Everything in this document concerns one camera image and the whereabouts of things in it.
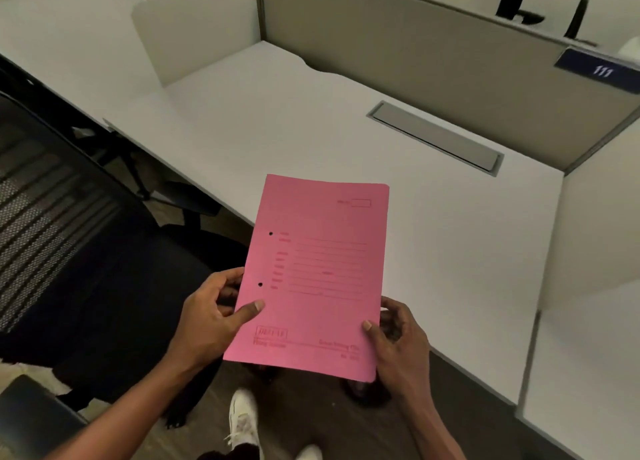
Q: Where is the white side divider panel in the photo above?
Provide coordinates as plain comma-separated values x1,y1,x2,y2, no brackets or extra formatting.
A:
542,119,640,311
131,0,262,88

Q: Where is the beige partition panel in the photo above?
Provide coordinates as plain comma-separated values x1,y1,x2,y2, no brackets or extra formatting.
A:
259,0,640,173

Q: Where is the person's left forearm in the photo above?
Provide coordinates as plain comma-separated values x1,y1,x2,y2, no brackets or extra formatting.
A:
45,344,221,460

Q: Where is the person's right forearm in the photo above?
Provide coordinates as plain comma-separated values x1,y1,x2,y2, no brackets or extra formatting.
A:
395,389,469,460

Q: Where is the grey cable grommet cover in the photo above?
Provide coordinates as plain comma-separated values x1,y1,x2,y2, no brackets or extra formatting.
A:
366,100,505,178

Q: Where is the person's left white sneaker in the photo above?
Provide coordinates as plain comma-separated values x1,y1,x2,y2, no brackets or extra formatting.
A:
223,388,262,448

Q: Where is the person's left black trouser leg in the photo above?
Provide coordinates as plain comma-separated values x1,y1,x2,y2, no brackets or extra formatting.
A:
197,442,253,460

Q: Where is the black waste bin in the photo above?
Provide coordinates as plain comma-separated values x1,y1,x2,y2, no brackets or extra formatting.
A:
342,377,393,408

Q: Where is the person's right hand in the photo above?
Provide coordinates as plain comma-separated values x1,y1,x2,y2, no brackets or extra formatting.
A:
361,296,432,405

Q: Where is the dark blue number sign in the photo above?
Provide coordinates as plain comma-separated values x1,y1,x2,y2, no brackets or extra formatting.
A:
553,47,640,95

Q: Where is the pink paper folder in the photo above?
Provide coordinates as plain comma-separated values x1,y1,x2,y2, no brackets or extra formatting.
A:
222,173,391,384

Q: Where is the person's left hand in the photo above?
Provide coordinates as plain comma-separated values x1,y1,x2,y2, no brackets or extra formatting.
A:
167,267,266,371

